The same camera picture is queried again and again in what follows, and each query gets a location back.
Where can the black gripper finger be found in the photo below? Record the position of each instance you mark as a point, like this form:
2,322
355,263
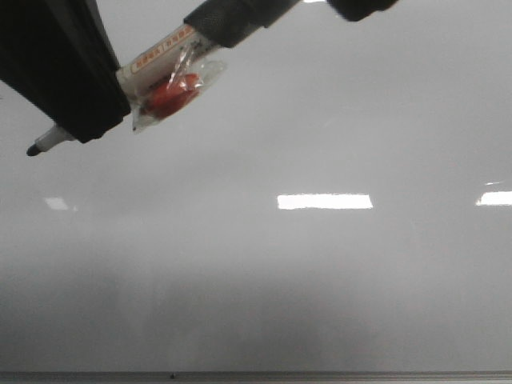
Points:
57,55

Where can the black whiteboard marker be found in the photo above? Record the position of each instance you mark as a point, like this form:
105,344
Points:
160,60

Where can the white whiteboard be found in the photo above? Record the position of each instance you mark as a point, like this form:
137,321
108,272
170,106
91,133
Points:
338,200

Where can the clear tape with red tag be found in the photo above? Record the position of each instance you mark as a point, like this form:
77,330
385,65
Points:
174,85

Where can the aluminium whiteboard frame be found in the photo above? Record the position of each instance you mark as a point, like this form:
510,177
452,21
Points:
478,376

